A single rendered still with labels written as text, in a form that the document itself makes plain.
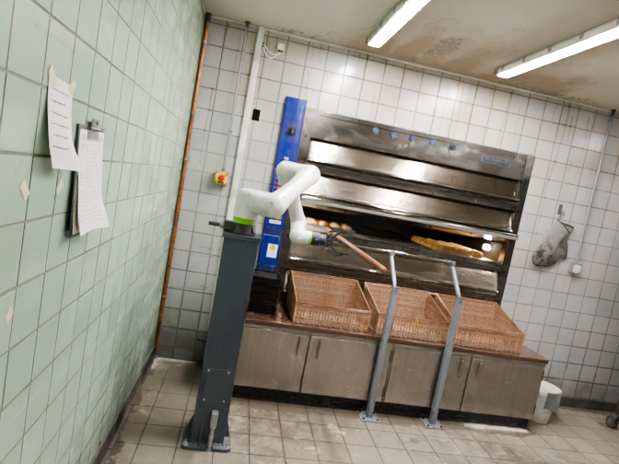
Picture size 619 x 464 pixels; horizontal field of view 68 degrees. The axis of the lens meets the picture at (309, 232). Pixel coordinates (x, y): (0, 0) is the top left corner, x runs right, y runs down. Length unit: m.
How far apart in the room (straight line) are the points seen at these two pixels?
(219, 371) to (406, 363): 1.42
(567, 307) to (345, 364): 2.16
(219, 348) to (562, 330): 3.12
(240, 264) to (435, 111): 2.12
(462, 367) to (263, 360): 1.44
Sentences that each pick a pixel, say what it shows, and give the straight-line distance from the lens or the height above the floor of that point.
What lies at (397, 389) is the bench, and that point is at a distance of 3.56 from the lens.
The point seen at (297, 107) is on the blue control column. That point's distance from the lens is 3.60.
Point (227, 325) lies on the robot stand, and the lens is 2.59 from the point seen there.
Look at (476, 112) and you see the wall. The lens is 4.04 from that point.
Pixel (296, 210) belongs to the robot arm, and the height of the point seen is 1.35.
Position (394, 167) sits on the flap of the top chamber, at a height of 1.79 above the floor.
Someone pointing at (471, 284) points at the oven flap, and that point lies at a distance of 4.11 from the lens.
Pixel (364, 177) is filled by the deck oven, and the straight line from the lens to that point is 3.69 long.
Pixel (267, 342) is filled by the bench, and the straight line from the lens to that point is 3.24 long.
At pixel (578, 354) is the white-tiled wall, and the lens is 4.87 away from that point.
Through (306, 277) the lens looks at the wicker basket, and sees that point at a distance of 3.64.
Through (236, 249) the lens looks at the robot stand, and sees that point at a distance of 2.49.
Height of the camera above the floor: 1.53
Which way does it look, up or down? 6 degrees down
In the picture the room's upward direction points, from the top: 11 degrees clockwise
